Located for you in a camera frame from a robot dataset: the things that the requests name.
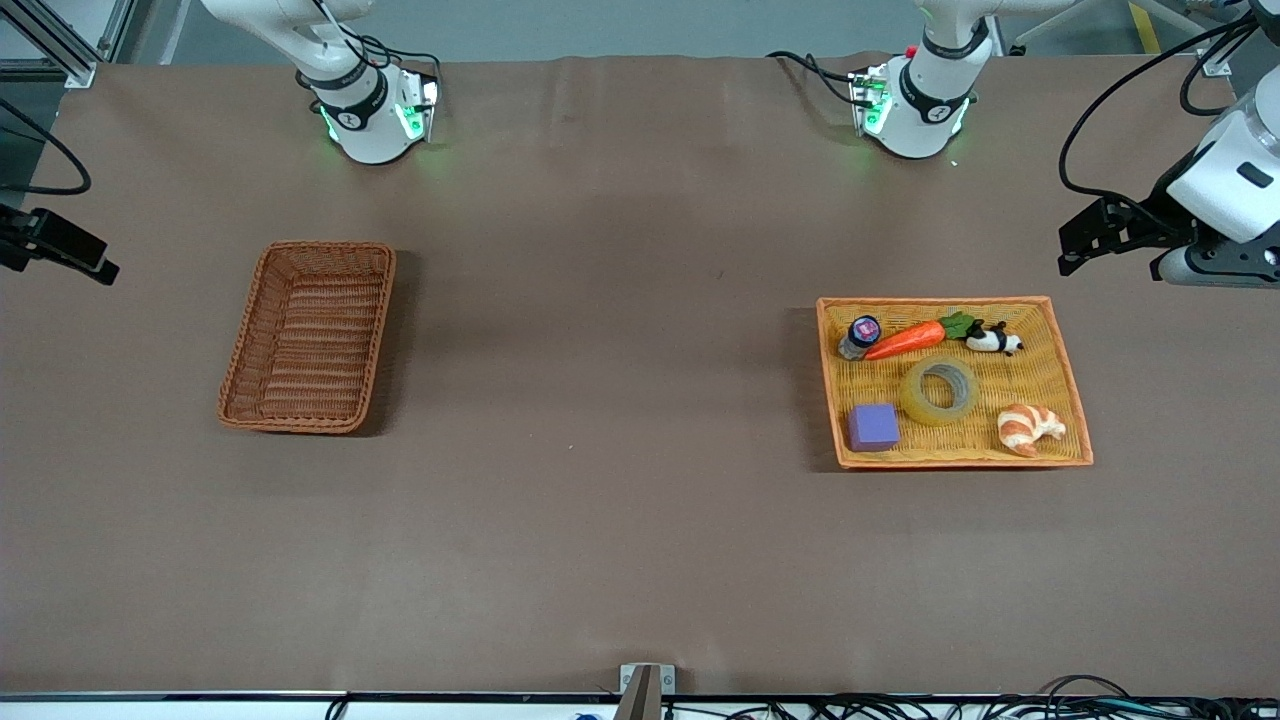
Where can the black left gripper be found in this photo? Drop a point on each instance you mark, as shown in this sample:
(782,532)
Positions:
(1148,226)

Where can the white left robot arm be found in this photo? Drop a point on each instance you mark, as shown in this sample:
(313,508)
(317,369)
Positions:
(930,100)

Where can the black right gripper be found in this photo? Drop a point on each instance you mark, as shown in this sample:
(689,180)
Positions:
(22,236)

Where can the aluminium frame post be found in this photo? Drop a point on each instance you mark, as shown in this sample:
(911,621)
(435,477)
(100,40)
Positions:
(60,50)
(1218,62)

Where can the brown wicker basket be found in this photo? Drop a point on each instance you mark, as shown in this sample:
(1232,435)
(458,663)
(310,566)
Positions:
(310,400)

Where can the clear yellowish tape roll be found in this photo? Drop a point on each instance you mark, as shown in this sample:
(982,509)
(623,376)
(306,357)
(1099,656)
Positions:
(912,400)

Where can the brown table cover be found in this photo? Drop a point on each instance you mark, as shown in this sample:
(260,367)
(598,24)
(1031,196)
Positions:
(600,500)

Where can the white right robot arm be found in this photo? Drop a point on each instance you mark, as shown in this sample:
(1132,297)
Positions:
(360,120)

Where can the purple foam cube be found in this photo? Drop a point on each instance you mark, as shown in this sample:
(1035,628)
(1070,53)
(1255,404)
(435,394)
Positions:
(873,428)

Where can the small jar purple lid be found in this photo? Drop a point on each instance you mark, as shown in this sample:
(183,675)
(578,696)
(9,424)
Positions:
(862,330)

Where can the orange toy carrot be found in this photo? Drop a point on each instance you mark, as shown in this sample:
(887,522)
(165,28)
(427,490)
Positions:
(905,340)

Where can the black white panda toy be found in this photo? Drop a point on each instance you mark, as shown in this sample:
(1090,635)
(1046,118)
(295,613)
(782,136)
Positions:
(990,341)

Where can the grey metal camera bracket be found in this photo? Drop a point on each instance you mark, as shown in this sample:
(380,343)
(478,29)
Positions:
(645,690)

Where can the orange wicker basket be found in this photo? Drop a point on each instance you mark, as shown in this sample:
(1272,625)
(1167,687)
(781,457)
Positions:
(1040,380)

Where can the toy croissant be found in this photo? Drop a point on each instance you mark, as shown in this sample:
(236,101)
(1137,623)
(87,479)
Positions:
(1025,428)

